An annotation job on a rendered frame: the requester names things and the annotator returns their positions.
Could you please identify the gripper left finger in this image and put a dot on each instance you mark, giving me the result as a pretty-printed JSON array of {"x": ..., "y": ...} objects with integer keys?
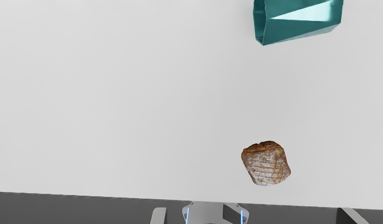
[{"x": 158, "y": 216}]

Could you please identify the brown crusty bread loaf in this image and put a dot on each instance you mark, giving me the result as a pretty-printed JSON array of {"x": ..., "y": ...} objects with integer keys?
[{"x": 266, "y": 164}]

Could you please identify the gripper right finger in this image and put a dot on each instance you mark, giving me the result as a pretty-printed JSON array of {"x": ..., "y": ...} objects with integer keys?
[{"x": 350, "y": 217}]

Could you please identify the teal faceted mug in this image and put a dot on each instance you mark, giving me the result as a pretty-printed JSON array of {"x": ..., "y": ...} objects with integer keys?
[{"x": 291, "y": 29}]

